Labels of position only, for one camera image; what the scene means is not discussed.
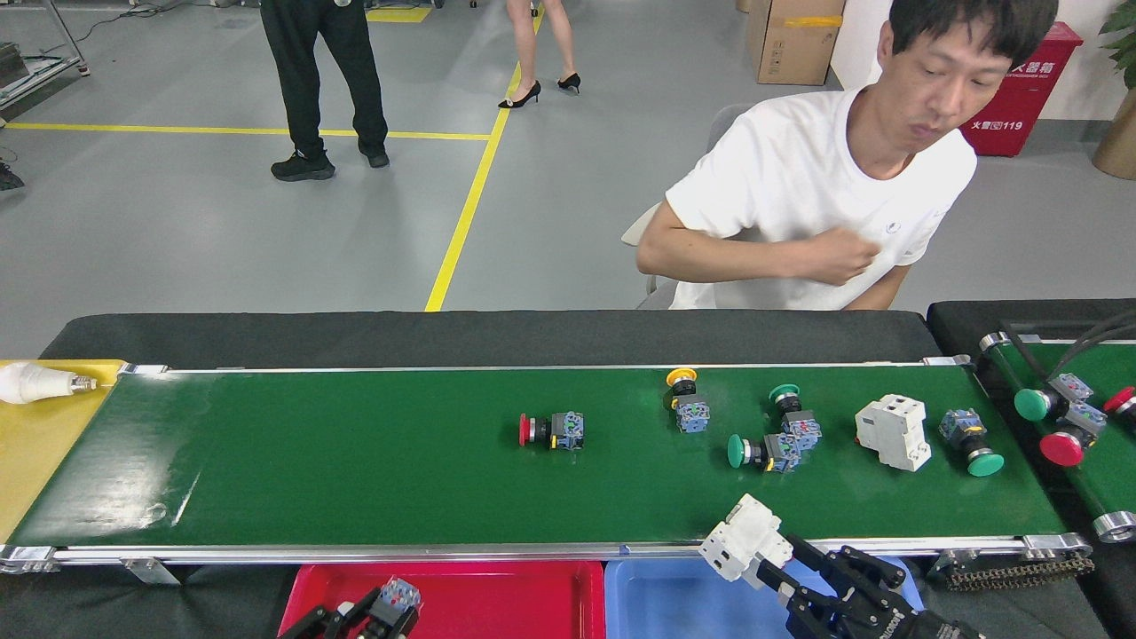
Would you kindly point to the white light bulb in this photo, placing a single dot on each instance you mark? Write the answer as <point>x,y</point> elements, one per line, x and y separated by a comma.
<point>31,383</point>

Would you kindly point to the person's right forearm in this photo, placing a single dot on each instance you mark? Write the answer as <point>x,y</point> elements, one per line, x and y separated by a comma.
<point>710,257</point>

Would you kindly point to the short black table cover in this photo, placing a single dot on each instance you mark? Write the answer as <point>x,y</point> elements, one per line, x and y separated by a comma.
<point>976,318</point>

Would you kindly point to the yellow push button switch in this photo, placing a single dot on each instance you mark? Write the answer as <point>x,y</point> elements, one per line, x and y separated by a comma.
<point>692,415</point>

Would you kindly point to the aluminium frame rack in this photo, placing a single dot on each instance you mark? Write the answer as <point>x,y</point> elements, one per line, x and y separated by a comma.
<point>35,75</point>

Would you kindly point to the standing person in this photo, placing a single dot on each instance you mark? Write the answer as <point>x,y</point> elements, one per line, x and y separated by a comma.
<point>302,71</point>
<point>526,44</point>
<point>9,177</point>

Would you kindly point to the green push button switch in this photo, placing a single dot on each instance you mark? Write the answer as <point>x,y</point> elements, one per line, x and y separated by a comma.
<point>1031,405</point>
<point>963,428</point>
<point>803,426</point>
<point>779,454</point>

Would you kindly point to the red fire extinguisher cabinet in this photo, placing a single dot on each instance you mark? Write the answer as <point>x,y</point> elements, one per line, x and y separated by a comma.
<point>1012,115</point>

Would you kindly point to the long green belt conveyor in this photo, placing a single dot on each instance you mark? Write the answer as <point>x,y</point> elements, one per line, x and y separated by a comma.
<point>355,461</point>

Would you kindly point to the dark grey box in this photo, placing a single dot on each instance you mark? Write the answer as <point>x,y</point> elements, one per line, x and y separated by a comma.
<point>11,64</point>

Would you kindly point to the short green belt conveyor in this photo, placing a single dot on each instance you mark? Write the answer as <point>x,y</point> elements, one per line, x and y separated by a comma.
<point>1109,479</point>

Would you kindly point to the long black table cover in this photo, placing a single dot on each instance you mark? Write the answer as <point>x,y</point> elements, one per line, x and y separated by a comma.
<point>355,339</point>

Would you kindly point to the potted green plant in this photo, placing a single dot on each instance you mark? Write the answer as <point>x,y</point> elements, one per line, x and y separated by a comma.
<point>1118,146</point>

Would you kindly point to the red plastic bin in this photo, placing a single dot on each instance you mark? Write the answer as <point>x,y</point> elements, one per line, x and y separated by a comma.
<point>497,603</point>

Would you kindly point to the blue plastic bin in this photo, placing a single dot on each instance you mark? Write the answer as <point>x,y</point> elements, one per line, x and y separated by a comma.
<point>674,608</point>

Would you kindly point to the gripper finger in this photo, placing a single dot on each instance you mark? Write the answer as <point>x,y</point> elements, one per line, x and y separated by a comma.
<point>390,628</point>
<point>324,617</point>

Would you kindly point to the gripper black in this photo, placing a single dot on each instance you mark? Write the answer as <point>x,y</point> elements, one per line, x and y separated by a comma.
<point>896,626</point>

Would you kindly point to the white circuit breaker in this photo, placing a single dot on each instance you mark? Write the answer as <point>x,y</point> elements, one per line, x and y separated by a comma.
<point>892,430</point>
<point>741,537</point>

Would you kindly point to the brown cardboard box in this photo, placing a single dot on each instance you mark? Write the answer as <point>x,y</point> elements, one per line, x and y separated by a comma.
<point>794,40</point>

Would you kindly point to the seated person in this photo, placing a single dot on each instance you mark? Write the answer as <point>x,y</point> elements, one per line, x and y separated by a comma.
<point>799,177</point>

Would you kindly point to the yellow plastic tray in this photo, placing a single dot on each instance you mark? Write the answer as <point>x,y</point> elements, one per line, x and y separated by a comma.
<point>44,453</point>

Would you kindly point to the person's right hand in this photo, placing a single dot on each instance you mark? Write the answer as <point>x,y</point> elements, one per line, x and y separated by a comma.
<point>839,257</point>

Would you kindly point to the person's left forearm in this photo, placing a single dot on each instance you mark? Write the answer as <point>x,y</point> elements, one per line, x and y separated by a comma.
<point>879,291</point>

